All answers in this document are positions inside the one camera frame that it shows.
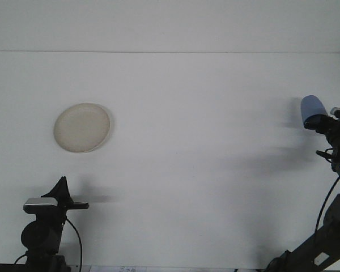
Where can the pale blue cup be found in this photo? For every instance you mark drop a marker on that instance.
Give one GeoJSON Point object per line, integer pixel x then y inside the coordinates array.
{"type": "Point", "coordinates": [313, 106]}

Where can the pale round plate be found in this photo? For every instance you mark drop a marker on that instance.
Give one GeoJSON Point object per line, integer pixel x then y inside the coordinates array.
{"type": "Point", "coordinates": [82, 127]}

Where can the white printed paper sheet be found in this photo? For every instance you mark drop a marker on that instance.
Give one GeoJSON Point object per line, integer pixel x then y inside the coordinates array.
{"type": "Point", "coordinates": [124, 269]}

